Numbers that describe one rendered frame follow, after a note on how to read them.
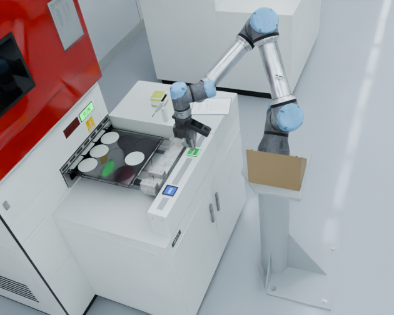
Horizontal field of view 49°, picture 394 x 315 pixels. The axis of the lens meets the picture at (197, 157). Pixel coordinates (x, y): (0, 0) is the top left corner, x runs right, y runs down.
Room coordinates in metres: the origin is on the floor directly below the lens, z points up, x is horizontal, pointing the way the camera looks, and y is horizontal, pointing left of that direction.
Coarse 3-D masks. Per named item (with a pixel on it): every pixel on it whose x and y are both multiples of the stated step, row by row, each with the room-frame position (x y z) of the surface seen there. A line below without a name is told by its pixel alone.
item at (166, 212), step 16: (208, 144) 1.59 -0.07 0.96; (192, 160) 1.49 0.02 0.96; (208, 160) 1.57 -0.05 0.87; (176, 176) 1.41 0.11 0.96; (192, 176) 1.41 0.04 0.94; (160, 192) 1.32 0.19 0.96; (176, 192) 1.31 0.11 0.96; (192, 192) 1.39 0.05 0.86; (160, 208) 1.24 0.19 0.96; (176, 208) 1.26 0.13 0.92; (160, 224) 1.20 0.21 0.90; (176, 224) 1.23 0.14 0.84
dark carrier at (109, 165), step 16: (96, 144) 1.81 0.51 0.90; (112, 144) 1.79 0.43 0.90; (128, 144) 1.77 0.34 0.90; (144, 144) 1.74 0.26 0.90; (96, 160) 1.69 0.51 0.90; (112, 160) 1.67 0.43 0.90; (144, 160) 1.62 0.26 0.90; (96, 176) 1.57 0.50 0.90; (112, 176) 1.55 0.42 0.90; (128, 176) 1.53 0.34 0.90
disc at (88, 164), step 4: (84, 160) 1.70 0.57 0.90; (88, 160) 1.70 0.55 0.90; (92, 160) 1.69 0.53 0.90; (80, 164) 1.68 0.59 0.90; (84, 164) 1.67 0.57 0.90; (88, 164) 1.67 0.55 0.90; (92, 164) 1.66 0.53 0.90; (96, 164) 1.65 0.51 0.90; (80, 168) 1.65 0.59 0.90; (84, 168) 1.64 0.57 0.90; (88, 168) 1.64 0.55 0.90; (92, 168) 1.63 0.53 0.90
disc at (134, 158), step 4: (132, 152) 1.70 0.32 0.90; (136, 152) 1.69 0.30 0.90; (140, 152) 1.69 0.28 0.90; (128, 156) 1.67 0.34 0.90; (132, 156) 1.67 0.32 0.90; (136, 156) 1.66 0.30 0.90; (140, 156) 1.66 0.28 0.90; (128, 160) 1.64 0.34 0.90; (132, 160) 1.64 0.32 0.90; (136, 160) 1.63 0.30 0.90; (140, 160) 1.63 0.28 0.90; (128, 164) 1.61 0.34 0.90; (132, 164) 1.61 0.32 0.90
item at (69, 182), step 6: (108, 120) 1.95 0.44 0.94; (108, 126) 1.93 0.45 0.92; (102, 132) 1.87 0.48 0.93; (96, 138) 1.83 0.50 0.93; (90, 144) 1.78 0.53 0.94; (84, 150) 1.73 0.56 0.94; (78, 156) 1.69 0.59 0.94; (72, 162) 1.65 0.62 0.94; (78, 162) 1.67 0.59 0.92; (72, 168) 1.63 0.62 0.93; (66, 174) 1.59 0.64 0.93; (66, 180) 1.58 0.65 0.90; (72, 180) 1.60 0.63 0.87
